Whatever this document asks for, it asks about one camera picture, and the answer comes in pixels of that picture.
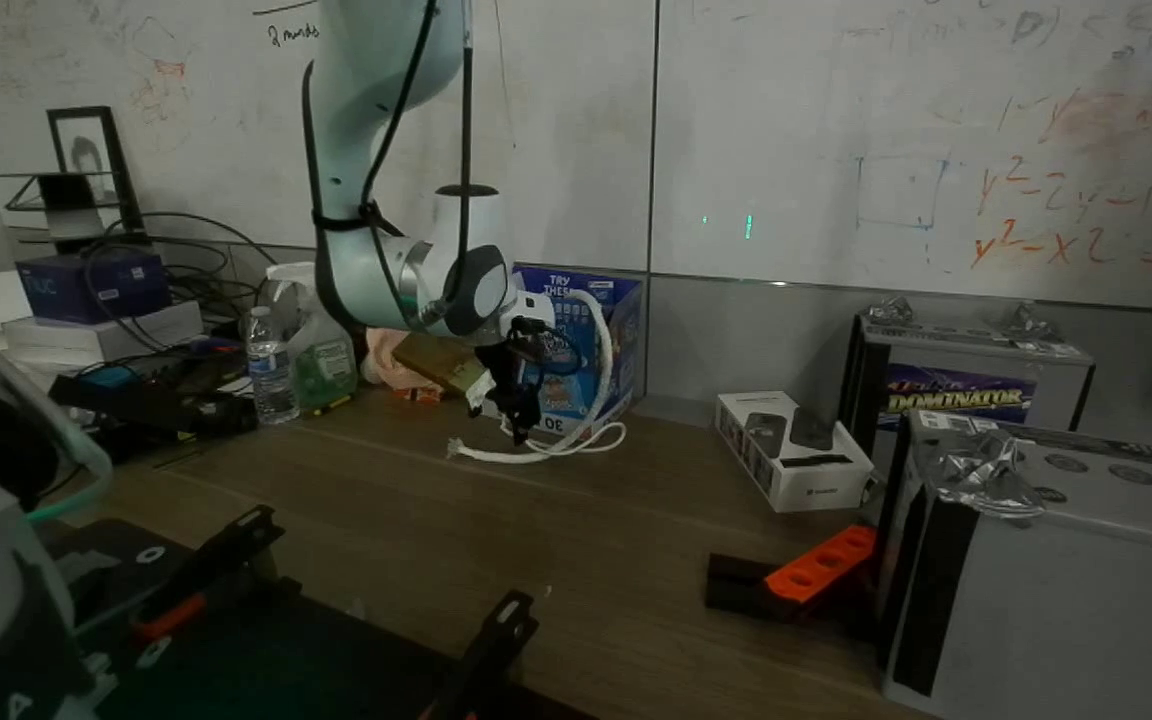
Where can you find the black electronic equipment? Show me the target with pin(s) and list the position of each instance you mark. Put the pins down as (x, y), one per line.
(149, 392)

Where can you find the dark blue box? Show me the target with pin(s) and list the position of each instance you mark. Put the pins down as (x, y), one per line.
(70, 287)

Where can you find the black picture frame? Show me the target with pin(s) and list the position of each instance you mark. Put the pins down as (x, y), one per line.
(93, 153)

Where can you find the black mat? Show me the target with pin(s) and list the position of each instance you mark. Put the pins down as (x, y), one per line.
(296, 662)

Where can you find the white phone box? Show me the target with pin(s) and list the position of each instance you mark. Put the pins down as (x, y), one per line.
(800, 486)

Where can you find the large plain grey battery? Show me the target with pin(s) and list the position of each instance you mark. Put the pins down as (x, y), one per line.
(1068, 601)

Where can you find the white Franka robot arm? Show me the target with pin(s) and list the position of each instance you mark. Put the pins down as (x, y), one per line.
(363, 80)

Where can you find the stack of white boxes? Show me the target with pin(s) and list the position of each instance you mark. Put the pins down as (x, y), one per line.
(59, 344)

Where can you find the orange and black tool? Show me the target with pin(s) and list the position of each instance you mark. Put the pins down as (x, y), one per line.
(818, 569)

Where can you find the whiteboard panel orange writing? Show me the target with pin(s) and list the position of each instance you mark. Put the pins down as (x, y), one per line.
(869, 105)

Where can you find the blue printed cardboard box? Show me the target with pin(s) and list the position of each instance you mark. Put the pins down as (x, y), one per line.
(572, 380)

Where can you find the pink cloth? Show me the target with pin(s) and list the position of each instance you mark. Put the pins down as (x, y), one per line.
(389, 373)

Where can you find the clear plastic water bottle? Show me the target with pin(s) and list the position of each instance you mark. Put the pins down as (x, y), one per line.
(271, 380)

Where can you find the greenish plastic spray bottle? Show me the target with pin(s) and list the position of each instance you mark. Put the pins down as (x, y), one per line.
(324, 364)

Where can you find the grey battery with printed label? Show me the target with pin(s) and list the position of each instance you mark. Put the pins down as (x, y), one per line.
(963, 392)

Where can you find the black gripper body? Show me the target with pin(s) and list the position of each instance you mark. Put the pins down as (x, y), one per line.
(521, 363)

